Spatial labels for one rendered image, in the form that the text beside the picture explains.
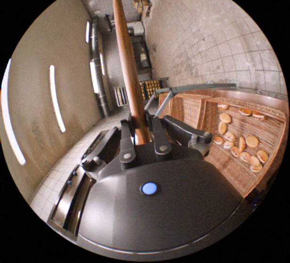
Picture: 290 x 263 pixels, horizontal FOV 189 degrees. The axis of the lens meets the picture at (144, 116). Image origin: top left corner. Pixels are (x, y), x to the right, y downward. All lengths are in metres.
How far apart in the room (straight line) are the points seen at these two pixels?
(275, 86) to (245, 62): 0.44
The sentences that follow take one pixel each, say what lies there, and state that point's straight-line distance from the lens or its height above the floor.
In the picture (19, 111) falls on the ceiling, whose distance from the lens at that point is 1.48.
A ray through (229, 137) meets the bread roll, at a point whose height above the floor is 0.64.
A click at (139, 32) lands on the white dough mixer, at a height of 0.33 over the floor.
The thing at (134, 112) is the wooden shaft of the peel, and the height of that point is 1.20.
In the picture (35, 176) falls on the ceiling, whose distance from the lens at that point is 1.50.
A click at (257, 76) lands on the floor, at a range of 1.22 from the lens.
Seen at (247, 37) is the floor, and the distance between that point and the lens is 1.32.
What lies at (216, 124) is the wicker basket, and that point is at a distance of 0.82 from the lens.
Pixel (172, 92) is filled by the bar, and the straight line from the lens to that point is 0.60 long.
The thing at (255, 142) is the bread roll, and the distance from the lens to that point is 0.63.
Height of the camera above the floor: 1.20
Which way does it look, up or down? 3 degrees down
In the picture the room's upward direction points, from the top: 102 degrees counter-clockwise
